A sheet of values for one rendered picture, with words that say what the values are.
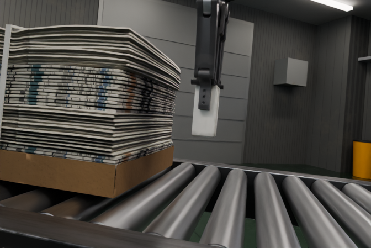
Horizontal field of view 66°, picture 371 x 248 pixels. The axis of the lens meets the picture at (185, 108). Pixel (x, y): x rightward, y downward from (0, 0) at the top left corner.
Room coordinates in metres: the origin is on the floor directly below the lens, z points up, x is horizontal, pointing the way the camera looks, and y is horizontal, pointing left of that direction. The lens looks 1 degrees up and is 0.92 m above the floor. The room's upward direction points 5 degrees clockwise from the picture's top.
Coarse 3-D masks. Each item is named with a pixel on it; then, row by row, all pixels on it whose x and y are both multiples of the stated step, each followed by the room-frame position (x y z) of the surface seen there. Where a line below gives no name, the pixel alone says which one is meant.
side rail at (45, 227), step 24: (0, 216) 0.30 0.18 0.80; (24, 216) 0.31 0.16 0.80; (48, 216) 0.31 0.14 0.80; (0, 240) 0.28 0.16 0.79; (24, 240) 0.27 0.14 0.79; (48, 240) 0.26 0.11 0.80; (72, 240) 0.26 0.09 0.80; (96, 240) 0.27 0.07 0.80; (120, 240) 0.27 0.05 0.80; (144, 240) 0.28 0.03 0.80; (168, 240) 0.28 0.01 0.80
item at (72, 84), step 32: (32, 32) 0.41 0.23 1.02; (64, 32) 0.40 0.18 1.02; (96, 32) 0.39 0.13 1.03; (128, 32) 0.38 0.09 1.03; (32, 64) 0.41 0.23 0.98; (64, 64) 0.40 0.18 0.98; (96, 64) 0.39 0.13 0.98; (128, 64) 0.38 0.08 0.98; (160, 64) 0.51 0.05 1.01; (32, 96) 0.40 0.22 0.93; (64, 96) 0.39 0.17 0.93; (96, 96) 0.39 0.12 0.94; (128, 96) 0.41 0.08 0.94; (160, 96) 0.55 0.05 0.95; (32, 128) 0.40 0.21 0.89; (64, 128) 0.39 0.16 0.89; (96, 128) 0.38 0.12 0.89; (128, 128) 0.42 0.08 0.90; (160, 128) 0.57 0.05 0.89; (96, 160) 0.38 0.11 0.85; (128, 160) 0.42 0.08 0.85
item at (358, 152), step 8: (360, 144) 5.53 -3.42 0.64; (368, 144) 5.44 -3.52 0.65; (360, 152) 5.53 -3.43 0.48; (368, 152) 5.45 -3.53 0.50; (360, 160) 5.52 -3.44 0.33; (368, 160) 5.45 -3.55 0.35; (360, 168) 5.52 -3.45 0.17; (368, 168) 5.45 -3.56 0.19; (360, 176) 5.52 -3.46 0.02; (368, 176) 5.46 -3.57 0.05
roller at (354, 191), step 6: (348, 186) 0.64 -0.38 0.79; (354, 186) 0.63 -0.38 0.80; (360, 186) 0.63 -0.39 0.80; (342, 192) 0.65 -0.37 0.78; (348, 192) 0.62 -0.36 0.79; (354, 192) 0.60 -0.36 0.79; (360, 192) 0.58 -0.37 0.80; (366, 192) 0.57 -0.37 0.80; (354, 198) 0.58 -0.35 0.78; (360, 198) 0.56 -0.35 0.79; (366, 198) 0.54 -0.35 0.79; (360, 204) 0.55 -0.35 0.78; (366, 204) 0.53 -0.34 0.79; (366, 210) 0.52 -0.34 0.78
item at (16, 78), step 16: (0, 32) 0.43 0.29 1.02; (16, 32) 0.42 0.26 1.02; (0, 48) 0.42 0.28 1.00; (16, 48) 0.42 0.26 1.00; (0, 64) 0.42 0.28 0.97; (16, 64) 0.42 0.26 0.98; (16, 80) 0.42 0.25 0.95; (16, 96) 0.41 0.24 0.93; (16, 112) 0.41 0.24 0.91; (0, 144) 0.42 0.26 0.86
